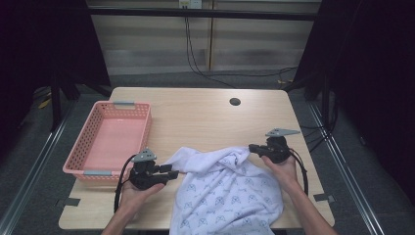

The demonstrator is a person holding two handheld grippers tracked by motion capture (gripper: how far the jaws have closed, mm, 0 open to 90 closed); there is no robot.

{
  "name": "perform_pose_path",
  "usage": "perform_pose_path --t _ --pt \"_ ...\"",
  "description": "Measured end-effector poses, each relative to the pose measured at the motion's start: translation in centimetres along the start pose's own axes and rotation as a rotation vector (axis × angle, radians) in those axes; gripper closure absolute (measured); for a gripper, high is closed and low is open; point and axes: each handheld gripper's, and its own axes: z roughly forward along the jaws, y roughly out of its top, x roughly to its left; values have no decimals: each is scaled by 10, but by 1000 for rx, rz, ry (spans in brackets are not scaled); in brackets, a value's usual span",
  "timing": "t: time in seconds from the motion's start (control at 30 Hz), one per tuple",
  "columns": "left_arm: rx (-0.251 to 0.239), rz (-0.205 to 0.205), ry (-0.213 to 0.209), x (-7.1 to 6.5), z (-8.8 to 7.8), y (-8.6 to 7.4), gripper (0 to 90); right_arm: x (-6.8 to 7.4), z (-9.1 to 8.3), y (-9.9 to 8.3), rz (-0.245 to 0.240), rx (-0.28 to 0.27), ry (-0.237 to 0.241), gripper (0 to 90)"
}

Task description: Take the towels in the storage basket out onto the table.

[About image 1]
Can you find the grey tape piece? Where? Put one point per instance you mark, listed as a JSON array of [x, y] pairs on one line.
[[69, 202], [324, 197]]

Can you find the pink perforated plastic basket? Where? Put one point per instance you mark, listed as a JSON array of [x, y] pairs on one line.
[[114, 143]]

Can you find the black metal stand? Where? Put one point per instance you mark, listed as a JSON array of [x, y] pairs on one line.
[[56, 104]]

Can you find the aluminium floor rail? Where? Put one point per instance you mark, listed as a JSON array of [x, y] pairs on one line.
[[32, 169], [345, 176]]

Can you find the black horizontal bar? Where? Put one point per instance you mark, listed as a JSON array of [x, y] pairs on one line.
[[202, 13]]

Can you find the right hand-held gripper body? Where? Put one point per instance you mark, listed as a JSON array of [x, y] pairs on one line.
[[278, 148]]

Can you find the white wall power socket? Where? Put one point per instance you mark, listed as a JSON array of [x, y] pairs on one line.
[[190, 4]]

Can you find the person's left hand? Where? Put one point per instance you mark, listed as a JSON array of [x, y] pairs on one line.
[[135, 199]]

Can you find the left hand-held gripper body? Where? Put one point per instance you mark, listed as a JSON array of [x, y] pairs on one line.
[[143, 176]]

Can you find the white patterned towel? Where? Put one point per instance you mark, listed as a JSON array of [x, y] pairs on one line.
[[225, 196]]

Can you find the person's right hand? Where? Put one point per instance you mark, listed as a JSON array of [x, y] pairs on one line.
[[286, 173]]

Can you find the yellow floor object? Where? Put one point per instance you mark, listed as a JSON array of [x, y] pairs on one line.
[[44, 103]]

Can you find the black curtain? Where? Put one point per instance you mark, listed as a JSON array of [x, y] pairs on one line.
[[49, 42], [372, 81]]

